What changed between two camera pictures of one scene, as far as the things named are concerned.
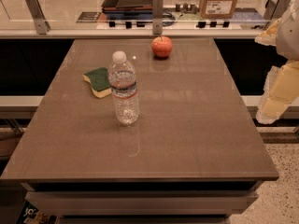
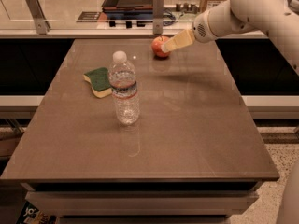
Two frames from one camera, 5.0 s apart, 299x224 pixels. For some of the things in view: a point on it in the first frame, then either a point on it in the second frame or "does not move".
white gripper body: [289, 35] → [202, 31]
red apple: [162, 46] does not move
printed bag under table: [32, 215] does not move
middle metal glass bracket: [158, 12] does not move
